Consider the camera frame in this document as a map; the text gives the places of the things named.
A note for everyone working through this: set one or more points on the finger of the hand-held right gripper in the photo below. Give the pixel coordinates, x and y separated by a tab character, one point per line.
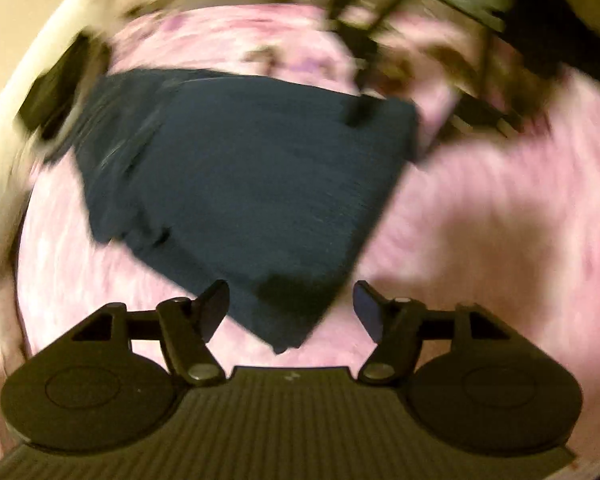
358	107

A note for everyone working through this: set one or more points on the pink floral blanket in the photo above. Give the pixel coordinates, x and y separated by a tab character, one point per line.
480	270

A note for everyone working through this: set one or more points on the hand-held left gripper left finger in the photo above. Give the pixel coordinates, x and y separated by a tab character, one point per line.
216	307

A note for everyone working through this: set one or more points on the navy pants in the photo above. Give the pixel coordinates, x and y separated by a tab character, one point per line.
260	185

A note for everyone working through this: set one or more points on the dark furniture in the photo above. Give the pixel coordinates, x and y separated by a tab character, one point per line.
545	30

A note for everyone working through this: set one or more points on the black object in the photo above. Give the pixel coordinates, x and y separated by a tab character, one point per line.
55	95

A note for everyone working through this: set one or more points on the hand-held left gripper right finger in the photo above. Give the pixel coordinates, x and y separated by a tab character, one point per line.
369	310

